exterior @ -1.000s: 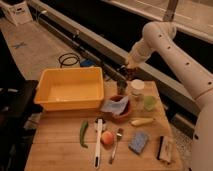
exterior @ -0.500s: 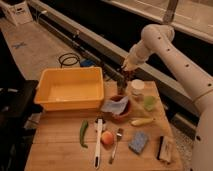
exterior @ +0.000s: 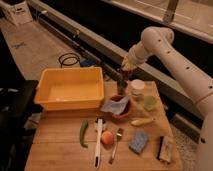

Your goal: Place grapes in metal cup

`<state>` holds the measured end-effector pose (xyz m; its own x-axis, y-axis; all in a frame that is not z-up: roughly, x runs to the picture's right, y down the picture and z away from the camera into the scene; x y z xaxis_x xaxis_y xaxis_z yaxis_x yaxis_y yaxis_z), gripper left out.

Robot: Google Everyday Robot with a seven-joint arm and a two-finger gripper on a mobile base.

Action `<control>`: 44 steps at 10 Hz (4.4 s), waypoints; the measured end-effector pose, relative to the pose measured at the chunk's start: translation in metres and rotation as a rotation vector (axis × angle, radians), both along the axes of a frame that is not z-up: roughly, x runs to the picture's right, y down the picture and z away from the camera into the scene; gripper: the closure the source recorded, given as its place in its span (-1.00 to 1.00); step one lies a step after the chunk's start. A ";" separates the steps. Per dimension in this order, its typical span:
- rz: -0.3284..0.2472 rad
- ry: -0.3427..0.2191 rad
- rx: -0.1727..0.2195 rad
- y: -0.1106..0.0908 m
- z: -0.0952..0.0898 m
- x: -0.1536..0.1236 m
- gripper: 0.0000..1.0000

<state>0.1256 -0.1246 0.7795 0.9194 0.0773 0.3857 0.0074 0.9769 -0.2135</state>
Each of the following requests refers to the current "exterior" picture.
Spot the yellow banana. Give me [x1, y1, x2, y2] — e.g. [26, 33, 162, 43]
[131, 118, 154, 126]

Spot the dark purple grape bunch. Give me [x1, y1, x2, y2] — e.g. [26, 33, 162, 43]
[118, 70, 131, 86]

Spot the blue object on floor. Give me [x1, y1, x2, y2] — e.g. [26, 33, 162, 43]
[80, 59, 95, 67]

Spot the white plastic cup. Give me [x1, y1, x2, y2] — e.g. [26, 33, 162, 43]
[130, 79, 145, 96]

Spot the brown clay bowl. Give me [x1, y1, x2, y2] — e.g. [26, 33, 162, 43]
[109, 95, 132, 121]

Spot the blue grey cloth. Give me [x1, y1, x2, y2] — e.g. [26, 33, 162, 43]
[100, 95, 130, 115]

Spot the small green cup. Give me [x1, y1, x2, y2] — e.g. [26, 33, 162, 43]
[144, 96, 157, 111]

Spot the black chair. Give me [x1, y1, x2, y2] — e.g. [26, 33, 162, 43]
[0, 30, 42, 171]

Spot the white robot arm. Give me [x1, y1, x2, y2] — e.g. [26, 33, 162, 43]
[121, 27, 213, 171]

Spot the metal fork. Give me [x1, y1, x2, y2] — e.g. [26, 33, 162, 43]
[109, 128, 124, 164]

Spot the blue sponge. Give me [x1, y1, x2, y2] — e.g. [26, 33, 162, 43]
[129, 131, 148, 154]

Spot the white cardboard box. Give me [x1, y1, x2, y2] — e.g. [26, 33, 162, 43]
[0, 0, 33, 26]

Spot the black coiled cable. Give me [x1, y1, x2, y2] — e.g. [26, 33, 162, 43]
[58, 52, 81, 69]

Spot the dark metal cup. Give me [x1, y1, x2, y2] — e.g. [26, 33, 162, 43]
[117, 81, 127, 95]

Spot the orange peach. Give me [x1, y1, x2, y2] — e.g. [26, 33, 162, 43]
[101, 131, 114, 145]

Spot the green pepper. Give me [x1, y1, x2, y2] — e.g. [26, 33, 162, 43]
[79, 120, 88, 148]

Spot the yellow plastic tub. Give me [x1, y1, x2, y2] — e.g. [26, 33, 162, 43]
[34, 67, 104, 111]

